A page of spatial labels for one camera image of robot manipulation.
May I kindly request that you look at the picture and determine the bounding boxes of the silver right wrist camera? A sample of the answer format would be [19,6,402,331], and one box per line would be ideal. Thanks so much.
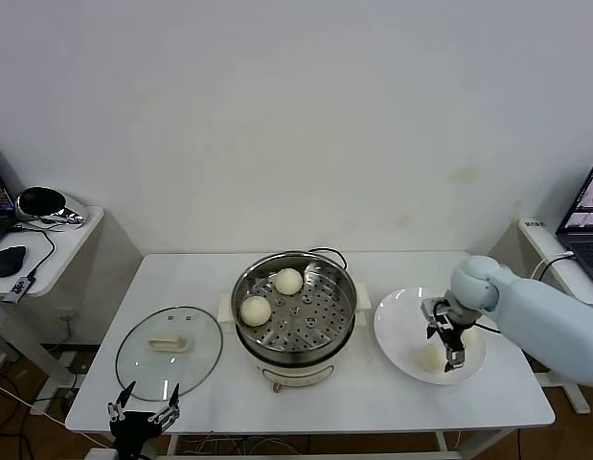
[420,297,450,320]

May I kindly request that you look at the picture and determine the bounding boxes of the black computer mouse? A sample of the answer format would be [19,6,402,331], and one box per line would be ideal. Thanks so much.
[0,245,28,278]

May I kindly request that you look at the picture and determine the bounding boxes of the white floor cable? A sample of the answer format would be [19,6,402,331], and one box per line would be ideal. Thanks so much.
[0,380,70,426]

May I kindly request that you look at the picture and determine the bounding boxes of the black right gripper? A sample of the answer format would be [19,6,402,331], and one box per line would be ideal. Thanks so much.
[424,310,468,375]

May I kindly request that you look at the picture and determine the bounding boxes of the white round plate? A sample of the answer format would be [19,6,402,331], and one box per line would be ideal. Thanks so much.
[372,287,489,386]

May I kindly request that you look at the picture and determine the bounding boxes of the black pot power cord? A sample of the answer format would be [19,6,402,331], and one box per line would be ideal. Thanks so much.
[308,247,350,270]

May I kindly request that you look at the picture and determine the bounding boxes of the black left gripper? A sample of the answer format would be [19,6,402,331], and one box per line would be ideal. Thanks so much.
[106,380,182,460]

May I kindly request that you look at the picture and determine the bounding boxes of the glass pot lid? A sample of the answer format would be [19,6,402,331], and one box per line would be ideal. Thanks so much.
[115,306,224,403]

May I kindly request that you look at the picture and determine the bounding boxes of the grey usb hub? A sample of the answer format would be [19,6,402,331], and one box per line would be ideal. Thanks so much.
[2,275,38,306]

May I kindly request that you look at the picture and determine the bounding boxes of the shiny chrome headset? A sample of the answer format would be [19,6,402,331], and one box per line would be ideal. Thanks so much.
[16,186,90,233]

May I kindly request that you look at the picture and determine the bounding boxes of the stainless steel steamer basket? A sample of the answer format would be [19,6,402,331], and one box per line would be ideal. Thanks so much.
[231,250,358,357]

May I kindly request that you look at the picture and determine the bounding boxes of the thin black desk cable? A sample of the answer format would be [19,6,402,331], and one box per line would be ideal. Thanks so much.
[8,224,57,282]

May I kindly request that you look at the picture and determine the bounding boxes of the black cable with adapter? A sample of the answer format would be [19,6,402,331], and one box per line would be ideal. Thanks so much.
[533,256,575,282]

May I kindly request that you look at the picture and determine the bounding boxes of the white side table with mouse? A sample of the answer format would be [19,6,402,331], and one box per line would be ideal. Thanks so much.
[0,205,144,413]

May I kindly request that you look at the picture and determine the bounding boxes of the white laptop cable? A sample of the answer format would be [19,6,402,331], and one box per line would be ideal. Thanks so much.
[530,252,573,282]

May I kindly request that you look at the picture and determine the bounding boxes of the white table leg frame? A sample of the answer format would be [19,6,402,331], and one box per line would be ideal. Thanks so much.
[166,433,517,460]

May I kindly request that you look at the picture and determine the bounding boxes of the laptop with pink windows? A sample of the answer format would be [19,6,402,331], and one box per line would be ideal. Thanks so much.
[555,161,593,291]

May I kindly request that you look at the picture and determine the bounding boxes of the white steamed baozi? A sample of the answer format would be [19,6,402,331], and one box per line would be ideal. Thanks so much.
[417,347,444,374]
[461,328,482,354]
[275,267,305,296]
[239,295,272,328]

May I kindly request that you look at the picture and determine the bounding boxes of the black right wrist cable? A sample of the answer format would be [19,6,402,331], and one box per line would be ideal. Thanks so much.
[432,301,501,334]

